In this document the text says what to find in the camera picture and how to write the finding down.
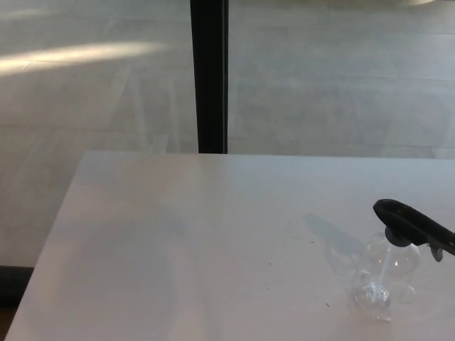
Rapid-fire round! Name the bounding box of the black window frame post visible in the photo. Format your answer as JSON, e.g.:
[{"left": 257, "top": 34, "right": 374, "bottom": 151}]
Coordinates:
[{"left": 189, "top": 0, "right": 229, "bottom": 155}]

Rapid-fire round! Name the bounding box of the clear plastic spray bottle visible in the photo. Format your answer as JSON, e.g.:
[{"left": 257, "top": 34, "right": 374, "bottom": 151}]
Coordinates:
[{"left": 350, "top": 230, "right": 422, "bottom": 323}]

